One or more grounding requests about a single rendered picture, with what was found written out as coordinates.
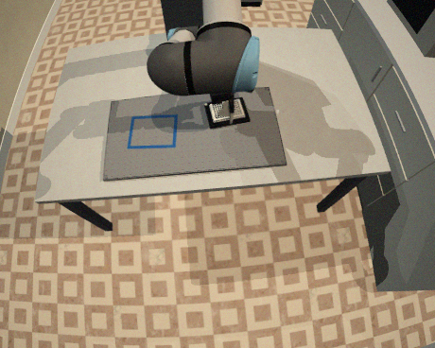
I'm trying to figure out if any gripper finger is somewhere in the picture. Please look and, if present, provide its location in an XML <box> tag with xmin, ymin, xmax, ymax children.
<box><xmin>217</xmin><ymin>96</ymin><xmax>235</xmax><ymax>124</ymax></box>

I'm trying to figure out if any blue tape outline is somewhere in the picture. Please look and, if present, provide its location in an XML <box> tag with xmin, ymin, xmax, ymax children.
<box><xmin>127</xmin><ymin>114</ymin><xmax>178</xmax><ymax>149</ymax></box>

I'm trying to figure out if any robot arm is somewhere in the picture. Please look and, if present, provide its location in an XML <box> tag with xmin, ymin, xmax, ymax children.
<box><xmin>147</xmin><ymin>0</ymin><xmax>260</xmax><ymax>96</ymax></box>

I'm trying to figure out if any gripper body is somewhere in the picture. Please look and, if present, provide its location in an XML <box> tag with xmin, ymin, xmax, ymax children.
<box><xmin>210</xmin><ymin>93</ymin><xmax>235</xmax><ymax>105</ymax></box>

